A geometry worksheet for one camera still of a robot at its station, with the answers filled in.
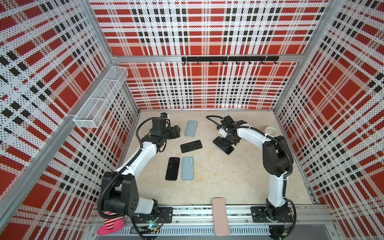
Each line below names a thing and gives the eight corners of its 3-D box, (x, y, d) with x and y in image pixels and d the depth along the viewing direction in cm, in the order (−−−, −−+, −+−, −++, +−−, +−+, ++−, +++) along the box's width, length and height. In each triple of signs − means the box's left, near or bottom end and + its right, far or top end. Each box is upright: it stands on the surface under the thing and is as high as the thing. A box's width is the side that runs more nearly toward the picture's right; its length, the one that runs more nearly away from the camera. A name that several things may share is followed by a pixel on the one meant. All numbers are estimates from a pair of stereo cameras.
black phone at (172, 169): (165, 180, 87) (165, 179, 86) (169, 158, 96) (168, 157, 95) (177, 180, 87) (177, 179, 86) (179, 158, 96) (179, 157, 95)
